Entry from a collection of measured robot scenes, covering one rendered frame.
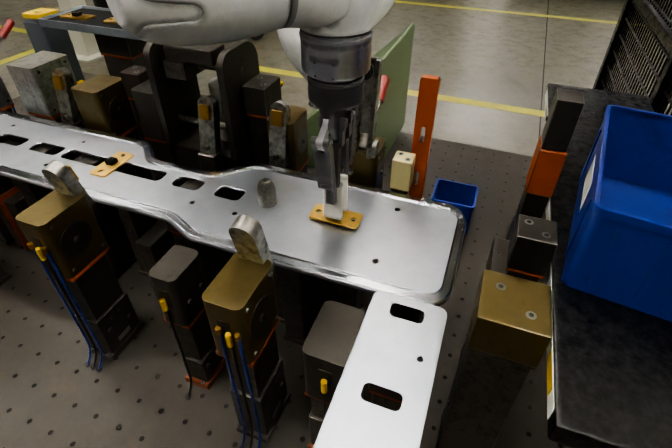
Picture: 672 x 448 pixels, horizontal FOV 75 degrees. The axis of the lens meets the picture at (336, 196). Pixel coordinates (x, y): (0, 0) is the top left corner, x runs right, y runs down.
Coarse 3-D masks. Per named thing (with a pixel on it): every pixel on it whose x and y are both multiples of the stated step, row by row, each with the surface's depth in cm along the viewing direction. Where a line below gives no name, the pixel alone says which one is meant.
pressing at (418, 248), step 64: (0, 128) 97; (64, 128) 97; (128, 192) 78; (192, 192) 78; (256, 192) 78; (320, 192) 78; (384, 192) 77; (320, 256) 65; (384, 256) 65; (448, 256) 65
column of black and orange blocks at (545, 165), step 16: (560, 96) 63; (576, 96) 63; (560, 112) 63; (576, 112) 62; (544, 128) 69; (560, 128) 64; (544, 144) 67; (560, 144) 66; (544, 160) 68; (560, 160) 67; (528, 176) 73; (544, 176) 69; (528, 192) 72; (544, 192) 71; (528, 208) 74; (544, 208) 73; (512, 224) 80
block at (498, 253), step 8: (496, 240) 68; (504, 240) 68; (496, 248) 67; (504, 248) 67; (496, 256) 65; (504, 256) 65; (488, 264) 68; (496, 264) 64; (504, 264) 64; (504, 272) 63
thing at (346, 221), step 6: (318, 204) 74; (312, 210) 73; (318, 210) 73; (348, 210) 73; (312, 216) 71; (318, 216) 71; (324, 216) 71; (348, 216) 71; (354, 216) 71; (360, 216) 71; (330, 222) 70; (336, 222) 70; (342, 222) 70; (348, 222) 70; (354, 222) 70; (354, 228) 69
